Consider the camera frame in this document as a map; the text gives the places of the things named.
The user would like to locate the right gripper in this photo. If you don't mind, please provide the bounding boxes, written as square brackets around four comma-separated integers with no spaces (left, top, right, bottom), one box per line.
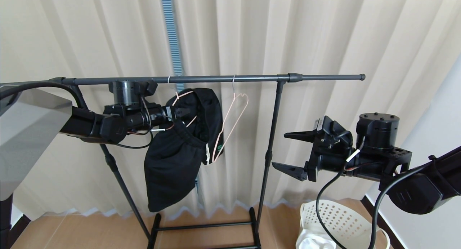
[272,131,357,182]

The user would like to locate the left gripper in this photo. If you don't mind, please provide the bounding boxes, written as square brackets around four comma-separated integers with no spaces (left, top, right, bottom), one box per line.
[140,104,176,130]

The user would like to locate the pink clothes hanger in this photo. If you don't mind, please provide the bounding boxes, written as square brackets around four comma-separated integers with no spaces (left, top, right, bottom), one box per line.
[212,75,249,164]
[167,76,198,129]

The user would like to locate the black shorts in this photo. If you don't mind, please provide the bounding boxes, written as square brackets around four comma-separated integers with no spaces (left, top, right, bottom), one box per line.
[144,88,224,213]

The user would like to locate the white shirt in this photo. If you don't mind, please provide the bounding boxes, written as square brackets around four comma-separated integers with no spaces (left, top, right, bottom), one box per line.
[296,236,334,249]

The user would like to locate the black clothes rack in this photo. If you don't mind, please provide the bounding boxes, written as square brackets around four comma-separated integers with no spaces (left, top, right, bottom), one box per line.
[50,74,366,249]

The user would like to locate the white laundry basket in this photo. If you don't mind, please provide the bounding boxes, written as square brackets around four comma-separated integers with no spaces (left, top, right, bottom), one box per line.
[295,200,390,249]

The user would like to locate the beige curtain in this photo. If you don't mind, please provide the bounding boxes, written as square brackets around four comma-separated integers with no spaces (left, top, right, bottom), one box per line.
[0,0,461,221]

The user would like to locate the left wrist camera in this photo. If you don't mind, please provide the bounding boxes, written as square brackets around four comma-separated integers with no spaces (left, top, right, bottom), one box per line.
[136,80,158,97]

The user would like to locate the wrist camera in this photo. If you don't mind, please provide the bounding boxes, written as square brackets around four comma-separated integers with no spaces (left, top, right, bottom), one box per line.
[313,116,355,156]
[136,80,158,97]

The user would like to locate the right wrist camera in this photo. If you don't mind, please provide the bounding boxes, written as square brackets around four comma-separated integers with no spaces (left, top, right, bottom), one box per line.
[313,116,355,156]

